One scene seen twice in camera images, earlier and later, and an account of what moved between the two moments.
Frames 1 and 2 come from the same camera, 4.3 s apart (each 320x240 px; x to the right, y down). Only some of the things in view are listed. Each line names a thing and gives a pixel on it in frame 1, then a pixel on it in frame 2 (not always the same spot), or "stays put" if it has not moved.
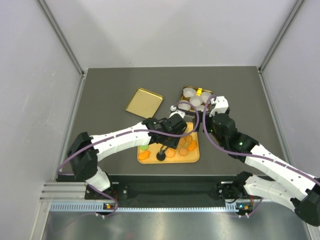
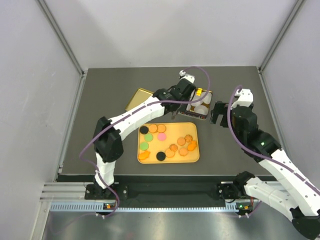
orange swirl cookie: [188, 138] stays put
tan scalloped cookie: [183, 152] stays put
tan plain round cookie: [182, 141] stays put
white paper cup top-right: [205, 96] stays put
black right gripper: [209, 119] → [219, 108]
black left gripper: [173, 143] → [183, 108]
